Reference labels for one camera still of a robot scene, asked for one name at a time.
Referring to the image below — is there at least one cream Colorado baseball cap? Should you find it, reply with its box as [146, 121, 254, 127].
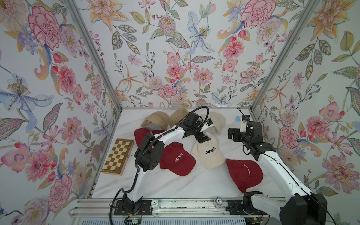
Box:
[207, 112, 227, 135]

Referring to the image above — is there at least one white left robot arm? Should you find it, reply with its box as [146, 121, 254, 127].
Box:
[123, 106, 213, 201]

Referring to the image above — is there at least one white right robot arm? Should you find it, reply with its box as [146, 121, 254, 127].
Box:
[228, 121, 328, 225]

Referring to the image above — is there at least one tan Colorado baseball cap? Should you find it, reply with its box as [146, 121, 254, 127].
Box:
[169, 107, 188, 127]

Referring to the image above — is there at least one maroon Colorado cap centre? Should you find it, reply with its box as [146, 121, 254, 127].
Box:
[159, 142, 196, 176]

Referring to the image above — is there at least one maroon cap right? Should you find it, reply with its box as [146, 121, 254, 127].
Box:
[226, 159, 263, 194]

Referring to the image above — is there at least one maroon cap far left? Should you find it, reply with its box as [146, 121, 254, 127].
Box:
[134, 127, 164, 147]

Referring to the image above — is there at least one wooden chessboard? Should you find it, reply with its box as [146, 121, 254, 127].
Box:
[101, 138, 134, 175]

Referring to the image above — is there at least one green circuit board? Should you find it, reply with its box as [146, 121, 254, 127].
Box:
[126, 218, 142, 225]

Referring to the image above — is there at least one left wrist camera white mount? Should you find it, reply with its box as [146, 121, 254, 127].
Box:
[201, 119, 216, 134]

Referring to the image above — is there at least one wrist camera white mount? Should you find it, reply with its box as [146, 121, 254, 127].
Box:
[240, 114, 250, 133]
[201, 119, 216, 134]

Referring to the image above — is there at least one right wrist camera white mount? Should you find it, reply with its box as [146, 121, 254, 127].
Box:
[240, 114, 250, 133]

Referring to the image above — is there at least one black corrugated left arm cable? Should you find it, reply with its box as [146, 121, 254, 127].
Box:
[109, 105, 210, 225]

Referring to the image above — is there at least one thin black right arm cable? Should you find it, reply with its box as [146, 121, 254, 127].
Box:
[235, 106, 337, 225]

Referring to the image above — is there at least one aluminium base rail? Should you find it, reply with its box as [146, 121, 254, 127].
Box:
[69, 197, 269, 219]

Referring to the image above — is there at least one aluminium corner frame post right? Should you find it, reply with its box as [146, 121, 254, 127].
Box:
[249, 1, 317, 112]

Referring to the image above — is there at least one aluminium corner frame post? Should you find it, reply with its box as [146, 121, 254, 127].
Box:
[65, 0, 122, 112]
[249, 1, 317, 112]

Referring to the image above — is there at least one aluminium corner frame post left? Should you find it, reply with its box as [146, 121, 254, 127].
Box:
[65, 0, 122, 112]

